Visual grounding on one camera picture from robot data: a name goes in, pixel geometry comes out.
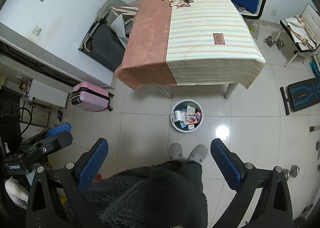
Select blue slippers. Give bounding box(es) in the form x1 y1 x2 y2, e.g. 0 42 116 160
309 61 320 77

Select table with striped cloth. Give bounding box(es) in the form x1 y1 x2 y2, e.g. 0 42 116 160
114 0 266 91

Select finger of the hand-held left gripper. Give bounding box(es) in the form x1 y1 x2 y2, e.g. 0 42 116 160
24 122 72 145
37 130 73 155

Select grey slipper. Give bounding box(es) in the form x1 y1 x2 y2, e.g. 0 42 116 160
187 144 208 163
168 143 183 161

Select person's dark fleece clothing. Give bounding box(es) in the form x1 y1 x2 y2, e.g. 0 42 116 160
62 159 208 228

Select white round waste bin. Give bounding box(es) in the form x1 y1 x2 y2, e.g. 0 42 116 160
170 99 204 133

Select black speaker box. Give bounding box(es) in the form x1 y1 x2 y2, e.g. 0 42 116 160
0 86 23 143

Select pink suitcase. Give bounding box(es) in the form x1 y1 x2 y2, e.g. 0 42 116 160
71 81 115 112

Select black and blue exercise bench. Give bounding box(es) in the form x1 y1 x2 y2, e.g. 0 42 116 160
279 77 320 116

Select white-legged table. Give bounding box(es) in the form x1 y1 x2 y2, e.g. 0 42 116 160
152 82 238 99

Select beige cloth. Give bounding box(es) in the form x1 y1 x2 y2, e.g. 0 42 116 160
285 14 319 49

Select white heater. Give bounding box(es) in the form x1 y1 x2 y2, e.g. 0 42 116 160
27 79 69 109

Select metal dumbbell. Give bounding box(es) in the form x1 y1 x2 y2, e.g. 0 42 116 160
264 35 285 50
282 165 300 180

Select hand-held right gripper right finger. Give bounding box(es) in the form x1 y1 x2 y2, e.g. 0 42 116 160
210 138 293 228

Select white bag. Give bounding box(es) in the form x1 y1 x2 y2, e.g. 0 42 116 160
111 13 134 49

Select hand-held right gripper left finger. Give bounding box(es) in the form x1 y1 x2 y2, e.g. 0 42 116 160
26 137 110 228

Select black suitcase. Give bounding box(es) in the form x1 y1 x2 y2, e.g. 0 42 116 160
79 0 137 72

